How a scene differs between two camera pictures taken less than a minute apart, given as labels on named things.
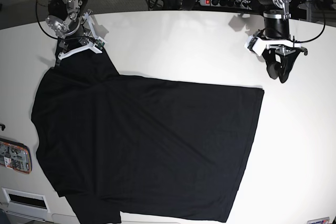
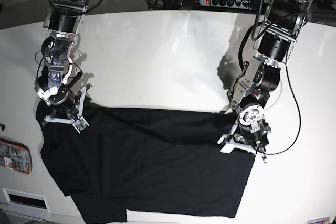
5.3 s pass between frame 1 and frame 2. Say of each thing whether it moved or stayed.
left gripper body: moved
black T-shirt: moved
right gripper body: moved
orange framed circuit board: stayed
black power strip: stayed
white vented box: stayed
